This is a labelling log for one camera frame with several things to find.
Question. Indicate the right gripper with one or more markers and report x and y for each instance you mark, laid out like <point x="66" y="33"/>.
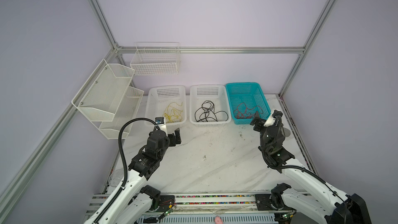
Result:
<point x="259" y="122"/>

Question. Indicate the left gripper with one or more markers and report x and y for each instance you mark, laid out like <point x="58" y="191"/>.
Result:
<point x="178" y="140"/>

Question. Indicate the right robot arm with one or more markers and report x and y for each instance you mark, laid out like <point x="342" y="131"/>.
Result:
<point x="328" y="205"/>

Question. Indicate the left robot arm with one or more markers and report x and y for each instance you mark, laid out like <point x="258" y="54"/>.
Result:
<point x="133" y="196"/>

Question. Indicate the teal plastic basket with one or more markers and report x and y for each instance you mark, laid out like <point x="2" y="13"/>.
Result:
<point x="245" y="100"/>

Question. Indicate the left white plastic basket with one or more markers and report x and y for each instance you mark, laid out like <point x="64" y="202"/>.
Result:
<point x="168" y="102"/>

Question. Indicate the white plastic basket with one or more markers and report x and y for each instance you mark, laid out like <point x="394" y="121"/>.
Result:
<point x="168" y="102"/>
<point x="209" y="106"/>

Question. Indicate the middle white plastic basket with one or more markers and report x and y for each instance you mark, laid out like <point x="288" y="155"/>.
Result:
<point x="209" y="106"/>

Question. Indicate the clear plastic cup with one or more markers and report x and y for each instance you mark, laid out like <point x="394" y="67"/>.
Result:
<point x="115" y="178"/>

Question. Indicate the white mesh two-tier shelf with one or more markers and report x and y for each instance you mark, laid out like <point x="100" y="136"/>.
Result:
<point x="107" y="99"/>

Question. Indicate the pink object at front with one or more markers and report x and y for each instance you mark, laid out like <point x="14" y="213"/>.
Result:
<point x="218" y="220"/>

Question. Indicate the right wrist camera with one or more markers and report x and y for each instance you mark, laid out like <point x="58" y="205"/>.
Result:
<point x="269" y="122"/>

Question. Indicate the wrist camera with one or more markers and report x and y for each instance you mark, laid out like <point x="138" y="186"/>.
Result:
<point x="160" y="124"/>
<point x="269" y="122"/>

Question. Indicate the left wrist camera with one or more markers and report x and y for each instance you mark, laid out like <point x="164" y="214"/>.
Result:
<point x="160" y="124"/>

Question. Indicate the aluminium front rail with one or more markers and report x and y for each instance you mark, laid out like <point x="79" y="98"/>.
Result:
<point x="208" y="202"/>

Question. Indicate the white wire wall basket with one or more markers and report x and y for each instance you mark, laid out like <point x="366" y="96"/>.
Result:
<point x="156" y="58"/>

